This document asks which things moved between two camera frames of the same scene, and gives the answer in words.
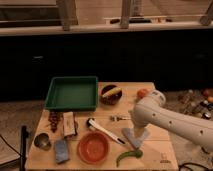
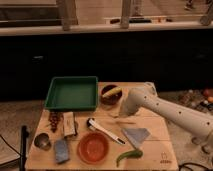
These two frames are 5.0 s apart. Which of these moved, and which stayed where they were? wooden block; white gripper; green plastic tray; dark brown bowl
Moved: white gripper
Stayed: wooden block; green plastic tray; dark brown bowl
